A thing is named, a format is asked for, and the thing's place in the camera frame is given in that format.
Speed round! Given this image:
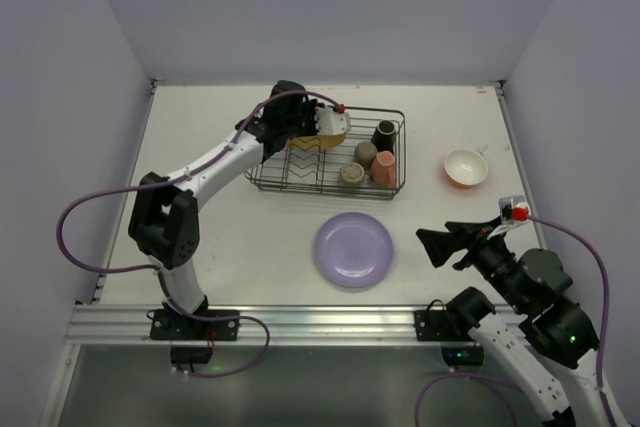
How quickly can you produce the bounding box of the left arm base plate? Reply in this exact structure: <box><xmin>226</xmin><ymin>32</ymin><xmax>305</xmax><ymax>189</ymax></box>
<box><xmin>146</xmin><ymin>306</ymin><xmax>239</xmax><ymax>342</ymax></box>

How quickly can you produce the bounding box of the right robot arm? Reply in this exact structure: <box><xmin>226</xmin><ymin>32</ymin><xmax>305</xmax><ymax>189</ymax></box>
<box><xmin>414</xmin><ymin>206</ymin><xmax>629</xmax><ymax>426</ymax></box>

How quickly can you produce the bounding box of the aluminium rail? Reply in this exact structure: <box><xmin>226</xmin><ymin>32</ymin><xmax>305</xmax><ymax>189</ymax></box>
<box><xmin>64</xmin><ymin>302</ymin><xmax>589</xmax><ymax>348</ymax></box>

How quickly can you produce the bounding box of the black cup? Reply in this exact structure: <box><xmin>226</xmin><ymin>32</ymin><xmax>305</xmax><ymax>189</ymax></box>
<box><xmin>371</xmin><ymin>120</ymin><xmax>398</xmax><ymax>154</ymax></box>

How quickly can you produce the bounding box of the grey-green cup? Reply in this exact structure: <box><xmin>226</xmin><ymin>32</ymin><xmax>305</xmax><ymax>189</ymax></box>
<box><xmin>354</xmin><ymin>141</ymin><xmax>378</xmax><ymax>169</ymax></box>

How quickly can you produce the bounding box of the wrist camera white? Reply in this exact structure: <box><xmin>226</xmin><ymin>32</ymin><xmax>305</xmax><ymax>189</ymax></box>
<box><xmin>489</xmin><ymin>195</ymin><xmax>530</xmax><ymax>238</ymax></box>
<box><xmin>314</xmin><ymin>107</ymin><xmax>351</xmax><ymax>136</ymax></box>

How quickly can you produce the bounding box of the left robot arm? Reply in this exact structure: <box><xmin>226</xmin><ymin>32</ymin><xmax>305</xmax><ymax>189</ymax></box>
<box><xmin>128</xmin><ymin>80</ymin><xmax>349</xmax><ymax>315</ymax></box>

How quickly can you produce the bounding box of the yellow plate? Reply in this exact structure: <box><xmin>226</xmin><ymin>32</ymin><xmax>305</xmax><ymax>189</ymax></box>
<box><xmin>287</xmin><ymin>133</ymin><xmax>346</xmax><ymax>153</ymax></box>

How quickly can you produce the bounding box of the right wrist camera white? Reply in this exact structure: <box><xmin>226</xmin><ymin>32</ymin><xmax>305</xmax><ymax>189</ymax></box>
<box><xmin>489</xmin><ymin>195</ymin><xmax>530</xmax><ymax>238</ymax></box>

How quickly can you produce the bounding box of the black wire dish rack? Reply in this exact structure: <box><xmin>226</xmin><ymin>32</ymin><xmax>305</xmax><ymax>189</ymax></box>
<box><xmin>245</xmin><ymin>107</ymin><xmax>406</xmax><ymax>200</ymax></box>

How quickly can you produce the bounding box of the pink cup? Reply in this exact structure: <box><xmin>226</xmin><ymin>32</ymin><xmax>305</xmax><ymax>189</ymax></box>
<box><xmin>369</xmin><ymin>151</ymin><xmax>396</xmax><ymax>189</ymax></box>

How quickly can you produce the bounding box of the purple plate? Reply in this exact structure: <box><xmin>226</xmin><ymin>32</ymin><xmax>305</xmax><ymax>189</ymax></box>
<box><xmin>312</xmin><ymin>212</ymin><xmax>394</xmax><ymax>289</ymax></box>

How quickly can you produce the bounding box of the orange white bowl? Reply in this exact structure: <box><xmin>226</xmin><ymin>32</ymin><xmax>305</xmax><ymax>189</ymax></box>
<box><xmin>443</xmin><ymin>149</ymin><xmax>489</xmax><ymax>188</ymax></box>

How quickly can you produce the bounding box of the speckled grey cup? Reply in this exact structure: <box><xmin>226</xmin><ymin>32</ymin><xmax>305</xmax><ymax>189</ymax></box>
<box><xmin>338</xmin><ymin>162</ymin><xmax>365</xmax><ymax>186</ymax></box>

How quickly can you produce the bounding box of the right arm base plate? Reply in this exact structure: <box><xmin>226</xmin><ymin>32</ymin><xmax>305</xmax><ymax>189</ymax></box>
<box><xmin>413</xmin><ymin>299</ymin><xmax>494</xmax><ymax>342</ymax></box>

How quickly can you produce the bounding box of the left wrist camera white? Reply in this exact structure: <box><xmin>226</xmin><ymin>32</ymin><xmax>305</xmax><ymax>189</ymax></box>
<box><xmin>314</xmin><ymin>107</ymin><xmax>351</xmax><ymax>136</ymax></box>

